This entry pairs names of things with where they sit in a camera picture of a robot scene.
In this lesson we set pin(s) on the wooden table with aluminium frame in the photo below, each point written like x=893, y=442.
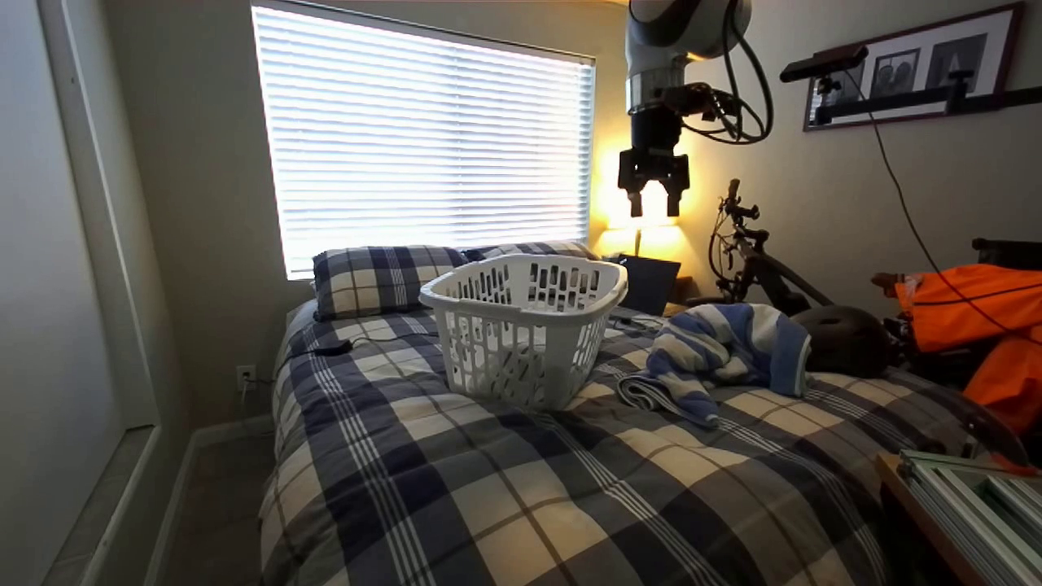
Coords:
x=977, y=517

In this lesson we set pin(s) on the black camera mounting bar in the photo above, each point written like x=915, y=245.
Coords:
x=911, y=104

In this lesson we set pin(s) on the orange jacket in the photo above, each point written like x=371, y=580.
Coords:
x=972, y=305

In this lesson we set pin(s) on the white closet door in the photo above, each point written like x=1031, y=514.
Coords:
x=53, y=326

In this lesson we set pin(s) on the white wall outlet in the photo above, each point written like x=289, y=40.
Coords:
x=246, y=376

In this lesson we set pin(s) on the black stereo camera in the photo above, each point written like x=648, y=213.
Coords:
x=821, y=63

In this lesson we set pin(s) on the black case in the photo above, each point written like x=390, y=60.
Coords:
x=1010, y=251

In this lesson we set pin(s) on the dark blue box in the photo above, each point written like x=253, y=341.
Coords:
x=651, y=286

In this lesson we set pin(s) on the black framed wall picture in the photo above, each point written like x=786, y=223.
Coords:
x=977, y=55

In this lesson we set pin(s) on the black bicycle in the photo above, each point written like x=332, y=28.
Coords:
x=759, y=264

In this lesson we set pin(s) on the small black charger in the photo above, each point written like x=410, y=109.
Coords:
x=331, y=347

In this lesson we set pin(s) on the blue plaid comforter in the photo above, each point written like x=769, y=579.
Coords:
x=456, y=489

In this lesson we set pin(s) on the black bicycle helmet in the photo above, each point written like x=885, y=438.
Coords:
x=844, y=341

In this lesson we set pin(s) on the white window blinds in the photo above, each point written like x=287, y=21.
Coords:
x=423, y=141

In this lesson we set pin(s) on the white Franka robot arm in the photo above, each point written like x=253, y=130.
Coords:
x=670, y=28

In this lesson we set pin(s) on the white plastic laundry basket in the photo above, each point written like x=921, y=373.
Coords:
x=508, y=352

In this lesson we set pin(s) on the blue white striped towel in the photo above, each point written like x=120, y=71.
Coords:
x=718, y=347

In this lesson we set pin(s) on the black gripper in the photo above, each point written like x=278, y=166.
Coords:
x=654, y=166

